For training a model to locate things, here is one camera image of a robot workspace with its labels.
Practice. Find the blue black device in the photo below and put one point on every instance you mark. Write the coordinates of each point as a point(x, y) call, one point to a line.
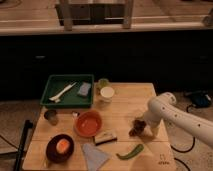
point(199, 98)

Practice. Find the blue sponge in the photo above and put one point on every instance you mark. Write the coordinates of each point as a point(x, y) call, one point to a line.
point(84, 89)

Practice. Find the green plastic tray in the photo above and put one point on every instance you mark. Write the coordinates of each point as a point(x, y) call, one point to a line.
point(71, 98)

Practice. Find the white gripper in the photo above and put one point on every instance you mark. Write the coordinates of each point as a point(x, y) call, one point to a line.
point(154, 130)

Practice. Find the black stand pole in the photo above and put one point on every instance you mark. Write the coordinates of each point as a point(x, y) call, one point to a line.
point(27, 126)

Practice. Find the white brush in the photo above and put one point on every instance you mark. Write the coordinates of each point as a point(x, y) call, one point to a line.
point(56, 98)

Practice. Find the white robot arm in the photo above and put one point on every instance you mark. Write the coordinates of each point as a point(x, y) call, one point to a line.
point(163, 107)

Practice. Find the white lidded jar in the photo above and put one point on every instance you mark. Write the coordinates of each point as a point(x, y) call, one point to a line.
point(107, 93)

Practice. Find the orange fruit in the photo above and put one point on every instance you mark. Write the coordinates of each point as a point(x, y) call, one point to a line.
point(62, 146)

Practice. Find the wooden chair legs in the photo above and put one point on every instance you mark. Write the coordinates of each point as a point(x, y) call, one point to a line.
point(91, 14)

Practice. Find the small metal cup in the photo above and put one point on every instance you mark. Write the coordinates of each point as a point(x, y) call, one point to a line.
point(51, 117)

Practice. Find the blue cloth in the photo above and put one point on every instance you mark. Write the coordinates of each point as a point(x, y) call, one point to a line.
point(94, 157)

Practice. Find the dark purple grape bunch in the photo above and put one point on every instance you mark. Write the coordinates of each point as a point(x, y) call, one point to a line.
point(138, 127)

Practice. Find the whiteboard eraser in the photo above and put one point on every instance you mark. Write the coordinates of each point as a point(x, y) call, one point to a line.
point(104, 137)

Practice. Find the red bowl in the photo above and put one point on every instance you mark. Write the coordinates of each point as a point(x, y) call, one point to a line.
point(88, 123)

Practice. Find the dark brown bowl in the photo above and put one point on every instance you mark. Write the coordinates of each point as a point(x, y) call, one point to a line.
point(53, 155)

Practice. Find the green chili pepper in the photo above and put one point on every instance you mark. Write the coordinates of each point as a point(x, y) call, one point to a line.
point(137, 149)

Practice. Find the green cup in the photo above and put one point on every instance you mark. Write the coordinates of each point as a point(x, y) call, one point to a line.
point(103, 82)

